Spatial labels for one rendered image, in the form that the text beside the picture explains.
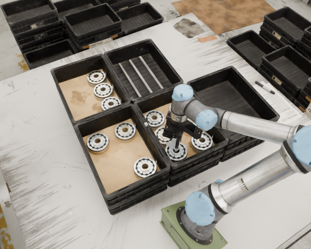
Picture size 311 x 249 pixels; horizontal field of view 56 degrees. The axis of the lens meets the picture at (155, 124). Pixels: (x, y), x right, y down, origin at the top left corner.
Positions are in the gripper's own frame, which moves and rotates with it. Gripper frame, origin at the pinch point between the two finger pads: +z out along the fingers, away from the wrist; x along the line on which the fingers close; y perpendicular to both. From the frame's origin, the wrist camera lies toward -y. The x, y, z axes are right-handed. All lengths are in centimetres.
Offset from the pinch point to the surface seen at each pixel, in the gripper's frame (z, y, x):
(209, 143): 0.6, -13.4, -7.0
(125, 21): 37, 86, -148
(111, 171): 5.8, 25.7, 19.5
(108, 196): -2.9, 19.5, 34.9
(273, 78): 38, -51, -116
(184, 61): 11, 15, -76
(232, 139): -6.6, -22.6, -7.3
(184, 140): 3.5, -1.7, -6.9
